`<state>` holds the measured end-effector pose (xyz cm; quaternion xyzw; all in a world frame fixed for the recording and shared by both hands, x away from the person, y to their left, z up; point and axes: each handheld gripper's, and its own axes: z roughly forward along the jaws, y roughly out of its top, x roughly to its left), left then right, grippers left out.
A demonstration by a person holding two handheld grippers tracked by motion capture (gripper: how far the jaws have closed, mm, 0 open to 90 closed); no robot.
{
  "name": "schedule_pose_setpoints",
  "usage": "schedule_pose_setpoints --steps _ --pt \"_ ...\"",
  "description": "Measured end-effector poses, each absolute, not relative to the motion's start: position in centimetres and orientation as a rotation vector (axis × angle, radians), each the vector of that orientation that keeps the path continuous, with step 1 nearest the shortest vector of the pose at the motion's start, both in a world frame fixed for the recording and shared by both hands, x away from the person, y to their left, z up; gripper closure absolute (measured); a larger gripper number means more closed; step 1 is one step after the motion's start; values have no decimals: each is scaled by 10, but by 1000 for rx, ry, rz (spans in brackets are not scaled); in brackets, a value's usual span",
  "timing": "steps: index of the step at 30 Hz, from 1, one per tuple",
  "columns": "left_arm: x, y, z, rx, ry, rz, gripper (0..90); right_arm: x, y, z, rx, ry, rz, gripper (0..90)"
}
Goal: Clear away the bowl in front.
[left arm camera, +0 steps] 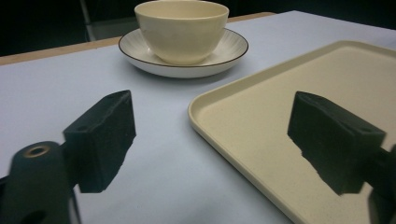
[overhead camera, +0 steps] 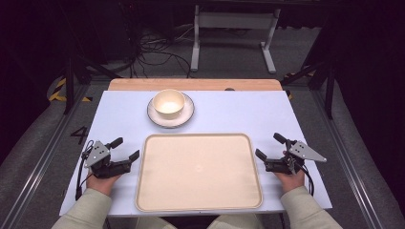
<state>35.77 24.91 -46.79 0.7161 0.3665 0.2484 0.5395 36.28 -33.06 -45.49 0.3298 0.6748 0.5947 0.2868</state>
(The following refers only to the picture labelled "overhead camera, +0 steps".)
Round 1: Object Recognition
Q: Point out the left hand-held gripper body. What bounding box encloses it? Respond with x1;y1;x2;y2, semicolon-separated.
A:
83;139;133;179

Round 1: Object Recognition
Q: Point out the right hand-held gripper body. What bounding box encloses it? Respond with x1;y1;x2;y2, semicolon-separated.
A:
264;139;328;176

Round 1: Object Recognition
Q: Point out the person's left hand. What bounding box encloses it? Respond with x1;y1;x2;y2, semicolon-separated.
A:
86;171;122;197

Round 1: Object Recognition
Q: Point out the person's right hand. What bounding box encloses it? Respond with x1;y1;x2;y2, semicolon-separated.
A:
273;169;307;194

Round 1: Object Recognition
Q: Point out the yellow black floor tape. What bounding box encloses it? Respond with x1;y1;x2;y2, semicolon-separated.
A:
48;77;94;103
284;71;317;100

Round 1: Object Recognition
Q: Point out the white table board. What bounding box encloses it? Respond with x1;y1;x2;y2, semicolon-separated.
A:
58;90;333;219

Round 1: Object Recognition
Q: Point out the cream bowl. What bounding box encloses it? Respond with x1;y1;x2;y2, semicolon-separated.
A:
151;89;186;121

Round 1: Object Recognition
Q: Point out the beige rectangular tray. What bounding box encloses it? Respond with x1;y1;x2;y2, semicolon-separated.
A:
135;132;265;214

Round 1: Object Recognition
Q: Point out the white plate with dark rim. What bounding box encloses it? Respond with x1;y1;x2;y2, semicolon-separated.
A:
146;93;196;130

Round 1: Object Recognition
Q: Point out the black tripod stand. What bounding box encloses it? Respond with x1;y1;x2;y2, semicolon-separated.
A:
61;52;124;115
281;58;336;120

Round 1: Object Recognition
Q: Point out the person's right leg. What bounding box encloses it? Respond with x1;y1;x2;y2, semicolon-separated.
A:
205;213;266;229

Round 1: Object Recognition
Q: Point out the wooden table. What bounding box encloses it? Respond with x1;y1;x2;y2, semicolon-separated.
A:
107;77;284;93

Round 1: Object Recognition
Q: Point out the white metal stand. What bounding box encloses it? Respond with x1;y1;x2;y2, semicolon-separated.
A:
189;4;282;75

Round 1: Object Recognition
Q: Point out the left hand-held gripper cable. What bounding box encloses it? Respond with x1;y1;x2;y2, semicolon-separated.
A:
75;139;96;201

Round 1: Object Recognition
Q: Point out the hand-held gripper cable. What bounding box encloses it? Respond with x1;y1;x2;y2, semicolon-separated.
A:
298;162;316;198
75;139;96;201

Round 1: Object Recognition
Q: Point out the right hand-held gripper cable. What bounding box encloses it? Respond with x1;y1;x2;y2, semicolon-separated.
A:
298;162;316;198

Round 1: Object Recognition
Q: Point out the aluminium floor rail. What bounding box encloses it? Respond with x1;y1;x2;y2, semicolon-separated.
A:
0;85;92;229
309;90;387;229

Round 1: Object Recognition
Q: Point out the bundle of black floor cables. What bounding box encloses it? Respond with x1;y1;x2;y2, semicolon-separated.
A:
126;27;193;79

